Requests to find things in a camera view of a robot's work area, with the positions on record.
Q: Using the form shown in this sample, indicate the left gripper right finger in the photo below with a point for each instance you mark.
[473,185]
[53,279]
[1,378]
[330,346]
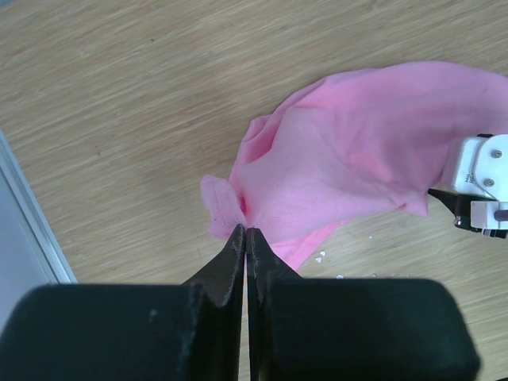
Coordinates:
[351,329]

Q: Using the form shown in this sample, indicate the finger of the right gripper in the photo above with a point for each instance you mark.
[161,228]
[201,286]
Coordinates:
[458,204]

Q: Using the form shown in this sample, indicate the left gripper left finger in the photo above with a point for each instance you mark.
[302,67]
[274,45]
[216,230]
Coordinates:
[189,331]

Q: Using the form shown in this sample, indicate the pink t shirt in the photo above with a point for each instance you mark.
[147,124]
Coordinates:
[351,145]

